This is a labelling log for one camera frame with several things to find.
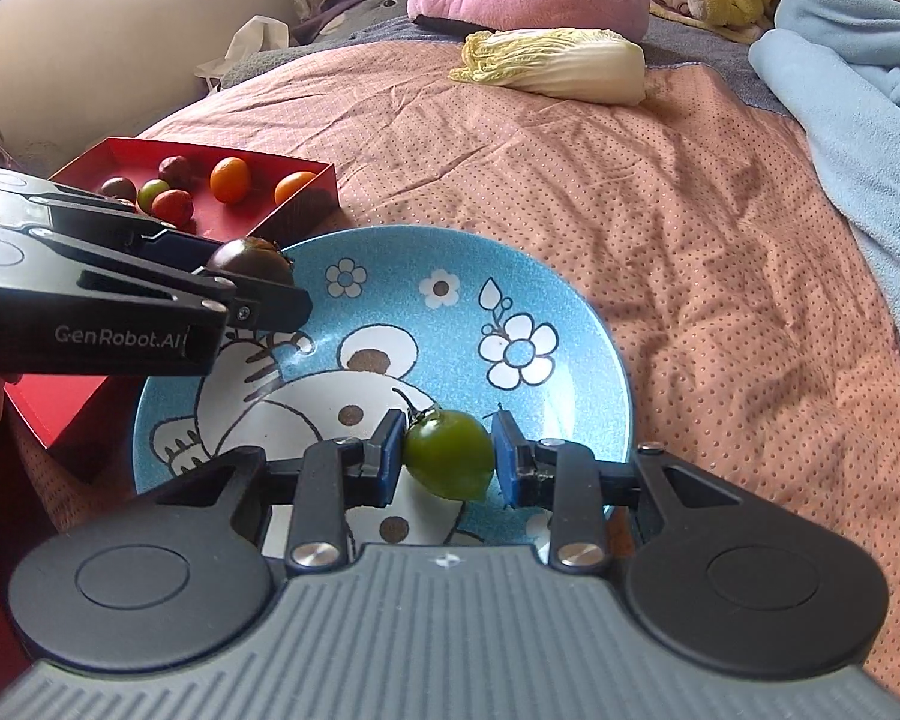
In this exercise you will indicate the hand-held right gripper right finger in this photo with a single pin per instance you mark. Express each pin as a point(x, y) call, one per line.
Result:
point(505, 465)

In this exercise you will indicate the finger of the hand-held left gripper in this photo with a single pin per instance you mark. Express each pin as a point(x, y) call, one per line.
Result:
point(270, 307)
point(176, 244)

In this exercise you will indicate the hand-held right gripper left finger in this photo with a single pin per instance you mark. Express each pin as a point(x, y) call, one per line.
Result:
point(391, 457)

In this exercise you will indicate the dark purple tomato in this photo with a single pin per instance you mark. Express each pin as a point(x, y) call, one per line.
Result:
point(251, 259)

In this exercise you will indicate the green tomato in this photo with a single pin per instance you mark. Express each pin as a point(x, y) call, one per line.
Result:
point(450, 454)

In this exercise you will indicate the red box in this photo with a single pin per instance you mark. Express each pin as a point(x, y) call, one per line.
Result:
point(229, 219)

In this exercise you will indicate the blue bear print plate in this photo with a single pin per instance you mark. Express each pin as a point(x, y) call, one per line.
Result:
point(450, 330)

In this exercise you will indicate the green-red tomato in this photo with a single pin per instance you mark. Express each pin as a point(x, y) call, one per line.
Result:
point(148, 195)

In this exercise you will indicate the dark red tomato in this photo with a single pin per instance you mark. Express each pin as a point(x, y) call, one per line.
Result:
point(174, 169)

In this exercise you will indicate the dark brown tomato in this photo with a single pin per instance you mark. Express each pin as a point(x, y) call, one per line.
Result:
point(118, 186)

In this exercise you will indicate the orange tomato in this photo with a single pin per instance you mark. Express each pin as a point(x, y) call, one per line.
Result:
point(230, 178)
point(294, 186)

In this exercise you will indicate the white plastic bag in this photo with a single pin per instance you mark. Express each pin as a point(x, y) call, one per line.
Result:
point(251, 41)

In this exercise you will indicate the orange dotted bed sheet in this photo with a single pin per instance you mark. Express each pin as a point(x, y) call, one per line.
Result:
point(720, 277)

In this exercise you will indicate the grey plush toy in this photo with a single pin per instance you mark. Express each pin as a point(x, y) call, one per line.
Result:
point(352, 11)

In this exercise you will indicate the grey blanket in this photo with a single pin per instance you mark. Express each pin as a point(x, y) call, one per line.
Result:
point(390, 31)

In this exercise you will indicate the napa cabbage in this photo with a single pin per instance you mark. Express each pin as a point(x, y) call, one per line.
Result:
point(570, 67)

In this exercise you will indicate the light blue blanket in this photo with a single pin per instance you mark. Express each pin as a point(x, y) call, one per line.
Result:
point(855, 90)

